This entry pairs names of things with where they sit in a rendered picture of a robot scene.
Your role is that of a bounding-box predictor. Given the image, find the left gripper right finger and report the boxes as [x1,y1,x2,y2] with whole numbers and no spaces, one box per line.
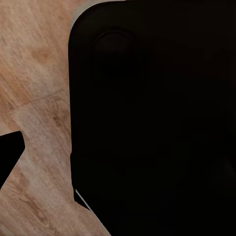
[221,130,236,169]

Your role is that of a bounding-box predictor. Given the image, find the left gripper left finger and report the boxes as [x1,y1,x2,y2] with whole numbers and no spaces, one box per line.
[0,131,25,189]

